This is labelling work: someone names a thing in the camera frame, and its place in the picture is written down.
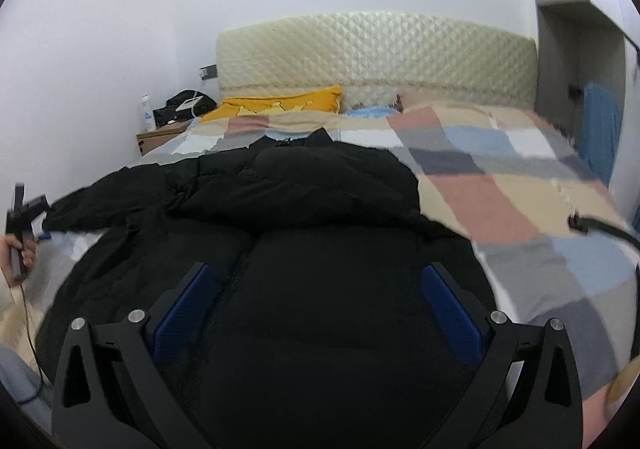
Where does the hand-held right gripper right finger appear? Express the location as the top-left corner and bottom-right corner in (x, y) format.
(421, 261), (584, 449)

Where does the black puffer jacket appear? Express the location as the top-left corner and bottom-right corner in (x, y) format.
(35, 126), (501, 449)

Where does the white bottle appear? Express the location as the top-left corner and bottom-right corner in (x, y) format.
(140, 94), (155, 133)

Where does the wooden nightstand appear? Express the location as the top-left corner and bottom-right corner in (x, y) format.
(136, 122), (195, 157)

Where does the light blue pillow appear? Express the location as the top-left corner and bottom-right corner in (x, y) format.
(345, 104), (401, 120)

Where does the person's jeans leg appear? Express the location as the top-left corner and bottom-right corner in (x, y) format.
(0, 346), (55, 432)

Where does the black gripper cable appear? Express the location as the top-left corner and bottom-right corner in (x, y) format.
(15, 279), (47, 405)
(569, 212), (640, 285)

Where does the blue towel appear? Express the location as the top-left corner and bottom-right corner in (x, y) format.
(579, 82), (624, 188)

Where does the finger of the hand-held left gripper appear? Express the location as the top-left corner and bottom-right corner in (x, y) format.
(25, 196), (51, 222)

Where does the patchwork checked blanket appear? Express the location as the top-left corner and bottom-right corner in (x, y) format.
(0, 102), (640, 430)

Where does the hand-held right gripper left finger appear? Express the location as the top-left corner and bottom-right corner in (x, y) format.
(51, 261), (219, 449)

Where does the person's left hand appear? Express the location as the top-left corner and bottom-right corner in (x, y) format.
(0, 234), (39, 289)

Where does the yellow pillow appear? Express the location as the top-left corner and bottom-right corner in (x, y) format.
(199, 86), (345, 124)

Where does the cream quilted headboard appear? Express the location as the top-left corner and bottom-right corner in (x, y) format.
(216, 12), (539, 111)

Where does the black bag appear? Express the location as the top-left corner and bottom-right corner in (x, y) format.
(152, 90), (219, 128)

